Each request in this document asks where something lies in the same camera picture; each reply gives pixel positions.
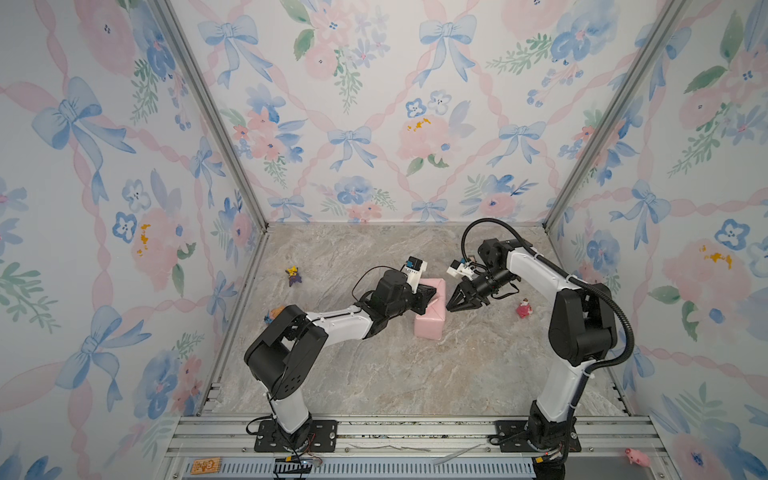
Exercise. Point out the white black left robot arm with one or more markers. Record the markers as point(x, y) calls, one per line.
point(283, 355)

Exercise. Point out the orange blue toy figure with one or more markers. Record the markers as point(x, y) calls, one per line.
point(273, 314)

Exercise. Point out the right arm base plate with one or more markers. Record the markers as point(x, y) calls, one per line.
point(518, 436)

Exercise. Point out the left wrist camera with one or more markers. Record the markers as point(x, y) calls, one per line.
point(413, 269)

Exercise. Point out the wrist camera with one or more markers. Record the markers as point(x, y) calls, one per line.
point(490, 258)
point(413, 269)

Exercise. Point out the small red pink toy figure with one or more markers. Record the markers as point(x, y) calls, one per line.
point(524, 309)

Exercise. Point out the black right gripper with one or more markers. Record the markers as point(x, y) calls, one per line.
point(467, 303)

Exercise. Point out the aluminium front rail frame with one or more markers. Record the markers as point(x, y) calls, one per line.
point(416, 447)

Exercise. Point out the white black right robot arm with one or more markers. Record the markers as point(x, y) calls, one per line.
point(581, 332)

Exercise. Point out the pink pig toy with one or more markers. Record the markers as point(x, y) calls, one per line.
point(637, 457)

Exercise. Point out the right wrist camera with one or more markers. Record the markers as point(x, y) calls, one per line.
point(490, 258)

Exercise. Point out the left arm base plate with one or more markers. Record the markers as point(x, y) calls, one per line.
point(314, 436)

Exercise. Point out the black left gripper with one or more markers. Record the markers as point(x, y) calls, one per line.
point(424, 292)

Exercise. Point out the orange tag label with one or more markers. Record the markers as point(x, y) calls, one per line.
point(206, 466)

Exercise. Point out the purple yellow toy figure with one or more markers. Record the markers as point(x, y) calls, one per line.
point(294, 276)

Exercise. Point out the purple pink wrapping paper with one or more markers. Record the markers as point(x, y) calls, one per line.
point(430, 325)

